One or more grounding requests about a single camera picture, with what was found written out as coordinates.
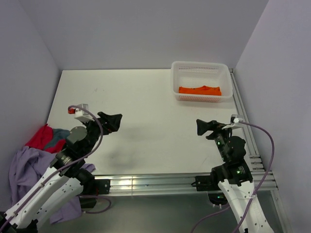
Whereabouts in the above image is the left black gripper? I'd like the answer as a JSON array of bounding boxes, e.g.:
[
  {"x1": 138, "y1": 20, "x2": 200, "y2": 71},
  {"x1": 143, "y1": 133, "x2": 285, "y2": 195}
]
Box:
[{"x1": 81, "y1": 111, "x2": 121, "y2": 156}]

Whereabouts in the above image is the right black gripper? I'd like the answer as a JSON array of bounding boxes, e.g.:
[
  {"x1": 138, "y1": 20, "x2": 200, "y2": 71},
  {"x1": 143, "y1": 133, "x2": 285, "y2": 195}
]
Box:
[{"x1": 196, "y1": 118, "x2": 236, "y2": 161}]

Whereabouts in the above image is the orange t shirt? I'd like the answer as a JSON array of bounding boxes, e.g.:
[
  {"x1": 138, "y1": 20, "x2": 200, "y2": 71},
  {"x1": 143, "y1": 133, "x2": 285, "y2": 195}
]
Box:
[{"x1": 178, "y1": 85, "x2": 222, "y2": 96}]

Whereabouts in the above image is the white perforated plastic basket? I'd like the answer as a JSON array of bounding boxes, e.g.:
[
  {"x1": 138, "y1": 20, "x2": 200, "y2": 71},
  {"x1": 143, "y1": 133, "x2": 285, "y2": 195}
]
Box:
[{"x1": 171, "y1": 61, "x2": 233, "y2": 103}]

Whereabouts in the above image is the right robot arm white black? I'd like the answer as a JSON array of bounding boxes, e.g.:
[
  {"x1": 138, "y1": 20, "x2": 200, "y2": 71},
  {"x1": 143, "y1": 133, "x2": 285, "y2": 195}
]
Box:
[{"x1": 191, "y1": 116, "x2": 273, "y2": 233}]

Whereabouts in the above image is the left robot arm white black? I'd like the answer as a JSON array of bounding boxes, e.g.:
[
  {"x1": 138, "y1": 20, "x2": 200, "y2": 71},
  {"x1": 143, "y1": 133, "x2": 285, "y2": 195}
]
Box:
[{"x1": 0, "y1": 112, "x2": 122, "y2": 233}]

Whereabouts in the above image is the teal blue t shirt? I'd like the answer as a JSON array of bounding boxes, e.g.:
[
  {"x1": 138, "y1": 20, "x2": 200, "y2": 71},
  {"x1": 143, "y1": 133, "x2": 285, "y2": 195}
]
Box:
[{"x1": 44, "y1": 129, "x2": 70, "y2": 151}]

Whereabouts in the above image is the red t shirt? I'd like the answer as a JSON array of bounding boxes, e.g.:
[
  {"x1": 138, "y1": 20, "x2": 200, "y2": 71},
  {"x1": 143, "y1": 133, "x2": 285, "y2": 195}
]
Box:
[{"x1": 25, "y1": 124, "x2": 65, "y2": 153}]

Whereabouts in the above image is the lavender t shirt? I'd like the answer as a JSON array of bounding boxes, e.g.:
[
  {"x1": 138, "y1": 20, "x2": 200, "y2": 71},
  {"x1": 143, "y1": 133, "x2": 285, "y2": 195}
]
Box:
[{"x1": 9, "y1": 146, "x2": 82, "y2": 224}]

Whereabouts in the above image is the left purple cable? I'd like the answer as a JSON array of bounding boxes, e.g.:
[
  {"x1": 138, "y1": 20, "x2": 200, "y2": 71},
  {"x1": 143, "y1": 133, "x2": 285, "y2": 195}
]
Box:
[{"x1": 0, "y1": 104, "x2": 112, "y2": 233}]

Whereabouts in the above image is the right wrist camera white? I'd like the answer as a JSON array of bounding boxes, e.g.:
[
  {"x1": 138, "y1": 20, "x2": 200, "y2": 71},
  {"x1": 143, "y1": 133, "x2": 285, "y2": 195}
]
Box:
[{"x1": 222, "y1": 115, "x2": 245, "y2": 130}]

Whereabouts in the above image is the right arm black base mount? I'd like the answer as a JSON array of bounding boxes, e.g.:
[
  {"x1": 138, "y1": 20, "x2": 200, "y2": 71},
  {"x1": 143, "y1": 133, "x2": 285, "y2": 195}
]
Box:
[{"x1": 191, "y1": 172, "x2": 228, "y2": 205}]

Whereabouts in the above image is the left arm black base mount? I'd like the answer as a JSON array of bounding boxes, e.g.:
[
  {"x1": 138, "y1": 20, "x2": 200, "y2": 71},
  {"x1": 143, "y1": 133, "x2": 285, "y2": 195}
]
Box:
[{"x1": 78, "y1": 179, "x2": 111, "y2": 210}]

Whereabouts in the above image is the aluminium front rail frame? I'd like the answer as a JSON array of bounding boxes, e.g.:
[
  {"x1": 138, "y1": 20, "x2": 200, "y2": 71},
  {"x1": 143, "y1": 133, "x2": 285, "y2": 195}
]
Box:
[{"x1": 12, "y1": 169, "x2": 290, "y2": 233}]

